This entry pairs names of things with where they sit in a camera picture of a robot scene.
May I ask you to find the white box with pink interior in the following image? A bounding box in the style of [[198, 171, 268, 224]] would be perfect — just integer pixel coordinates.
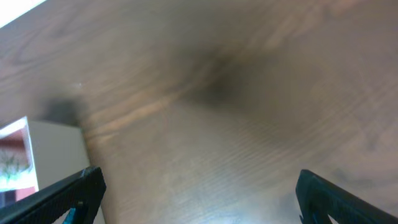
[[1, 117, 105, 223]]

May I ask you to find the green white soap box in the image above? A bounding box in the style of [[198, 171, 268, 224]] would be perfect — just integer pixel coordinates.
[[1, 146, 35, 191]]

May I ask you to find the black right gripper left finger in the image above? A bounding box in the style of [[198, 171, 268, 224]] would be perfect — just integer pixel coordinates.
[[1, 166, 106, 224]]

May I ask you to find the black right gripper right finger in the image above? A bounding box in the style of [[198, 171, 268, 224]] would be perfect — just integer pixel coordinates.
[[295, 169, 397, 224]]

